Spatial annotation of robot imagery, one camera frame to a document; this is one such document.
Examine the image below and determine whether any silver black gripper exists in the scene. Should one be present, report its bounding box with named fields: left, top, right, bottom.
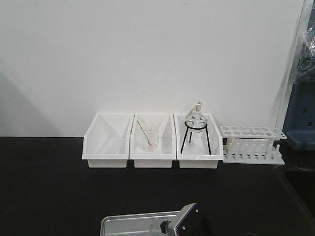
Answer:
left=160, top=203, right=212, bottom=236

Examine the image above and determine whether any silver metal tray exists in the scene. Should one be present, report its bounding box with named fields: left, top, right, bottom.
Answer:
left=100, top=211, right=179, bottom=236

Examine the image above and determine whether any glass beaker in bin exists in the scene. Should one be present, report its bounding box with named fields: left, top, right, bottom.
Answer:
left=137, top=120, right=160, bottom=152

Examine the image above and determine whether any white right storage bin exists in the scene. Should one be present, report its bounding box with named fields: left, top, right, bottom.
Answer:
left=174, top=114, right=223, bottom=169

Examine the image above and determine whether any white storage bin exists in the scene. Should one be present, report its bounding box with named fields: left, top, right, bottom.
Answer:
left=82, top=113, right=134, bottom=168
left=174, top=114, right=223, bottom=169
left=129, top=114, right=176, bottom=168

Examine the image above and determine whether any white middle storage bin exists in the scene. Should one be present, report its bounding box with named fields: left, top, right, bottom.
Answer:
left=129, top=114, right=176, bottom=168

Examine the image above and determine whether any glass alcohol lamp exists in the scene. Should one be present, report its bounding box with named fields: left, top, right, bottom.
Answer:
left=185, top=101, right=207, bottom=133

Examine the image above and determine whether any white test tube rack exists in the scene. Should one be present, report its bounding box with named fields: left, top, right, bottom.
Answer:
left=220, top=126, right=286, bottom=165

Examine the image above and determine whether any glass stirring rod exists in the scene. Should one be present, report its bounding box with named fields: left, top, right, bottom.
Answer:
left=137, top=120, right=151, bottom=146

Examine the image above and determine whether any white left storage bin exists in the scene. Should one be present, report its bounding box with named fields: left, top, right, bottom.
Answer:
left=82, top=113, right=134, bottom=168

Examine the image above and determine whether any blue grey equipment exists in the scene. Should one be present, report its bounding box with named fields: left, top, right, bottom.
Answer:
left=283, top=4, right=315, bottom=151

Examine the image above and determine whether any black wire tripod stand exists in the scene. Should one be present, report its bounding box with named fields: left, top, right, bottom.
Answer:
left=180, top=120, right=212, bottom=154

